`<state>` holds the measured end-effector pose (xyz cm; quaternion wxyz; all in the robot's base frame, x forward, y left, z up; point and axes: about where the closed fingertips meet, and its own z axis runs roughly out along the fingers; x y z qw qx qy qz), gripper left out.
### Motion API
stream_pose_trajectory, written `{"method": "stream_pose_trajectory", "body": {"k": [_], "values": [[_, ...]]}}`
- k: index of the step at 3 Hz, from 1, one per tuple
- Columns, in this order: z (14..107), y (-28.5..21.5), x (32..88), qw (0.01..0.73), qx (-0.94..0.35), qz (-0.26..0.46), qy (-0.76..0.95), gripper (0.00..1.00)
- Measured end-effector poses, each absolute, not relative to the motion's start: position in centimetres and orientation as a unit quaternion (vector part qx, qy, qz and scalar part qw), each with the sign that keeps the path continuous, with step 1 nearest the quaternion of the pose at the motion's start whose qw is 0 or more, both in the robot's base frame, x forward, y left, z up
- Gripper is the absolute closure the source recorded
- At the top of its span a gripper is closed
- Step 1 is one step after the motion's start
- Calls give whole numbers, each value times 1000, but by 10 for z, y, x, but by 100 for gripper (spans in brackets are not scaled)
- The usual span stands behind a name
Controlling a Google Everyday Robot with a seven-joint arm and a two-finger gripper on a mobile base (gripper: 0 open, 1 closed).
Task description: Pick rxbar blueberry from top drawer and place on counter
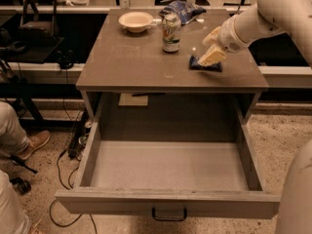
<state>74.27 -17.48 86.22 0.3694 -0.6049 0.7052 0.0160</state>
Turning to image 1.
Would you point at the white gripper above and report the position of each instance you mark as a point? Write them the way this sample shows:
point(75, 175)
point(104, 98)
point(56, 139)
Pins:
point(229, 38)

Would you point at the dark blue rxbar wrapper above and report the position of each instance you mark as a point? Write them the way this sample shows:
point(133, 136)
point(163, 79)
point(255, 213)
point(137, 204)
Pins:
point(195, 65)

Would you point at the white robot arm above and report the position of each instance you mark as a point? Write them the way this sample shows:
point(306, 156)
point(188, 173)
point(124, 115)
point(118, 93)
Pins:
point(264, 19)

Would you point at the grey counter cabinet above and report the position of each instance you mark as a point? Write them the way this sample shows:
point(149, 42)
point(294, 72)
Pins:
point(122, 62)

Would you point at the open grey top drawer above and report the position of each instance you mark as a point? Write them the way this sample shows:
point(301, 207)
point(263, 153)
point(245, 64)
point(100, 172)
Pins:
point(179, 152)

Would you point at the blue chip bag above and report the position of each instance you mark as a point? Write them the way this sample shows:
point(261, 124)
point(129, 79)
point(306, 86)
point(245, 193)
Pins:
point(187, 12)

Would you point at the green white soda can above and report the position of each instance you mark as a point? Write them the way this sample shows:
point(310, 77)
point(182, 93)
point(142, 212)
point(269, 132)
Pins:
point(171, 33)

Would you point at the white ceramic bowl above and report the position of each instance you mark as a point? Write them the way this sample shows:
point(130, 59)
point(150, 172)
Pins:
point(136, 22)

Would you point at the paper label inside cabinet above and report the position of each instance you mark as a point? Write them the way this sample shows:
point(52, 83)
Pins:
point(133, 100)

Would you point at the black headphones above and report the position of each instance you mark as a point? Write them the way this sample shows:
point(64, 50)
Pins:
point(66, 61)

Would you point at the black power strip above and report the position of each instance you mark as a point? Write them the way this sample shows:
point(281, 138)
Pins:
point(81, 132)

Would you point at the person leg with tan shoe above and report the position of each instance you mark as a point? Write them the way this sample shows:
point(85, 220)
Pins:
point(13, 137)

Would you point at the person leg in white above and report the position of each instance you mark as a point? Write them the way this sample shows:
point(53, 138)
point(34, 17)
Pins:
point(13, 220)

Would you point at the black drawer handle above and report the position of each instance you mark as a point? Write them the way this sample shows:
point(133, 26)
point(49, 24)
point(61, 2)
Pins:
point(169, 216)

